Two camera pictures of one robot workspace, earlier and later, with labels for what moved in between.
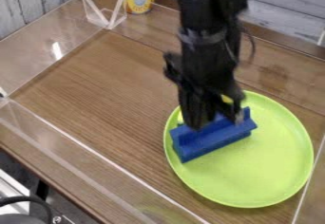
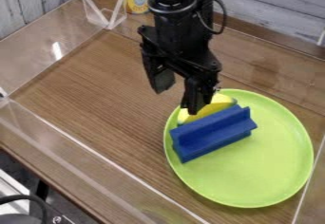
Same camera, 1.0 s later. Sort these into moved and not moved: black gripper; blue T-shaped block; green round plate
Moved: black gripper
Not moved: blue T-shaped block; green round plate
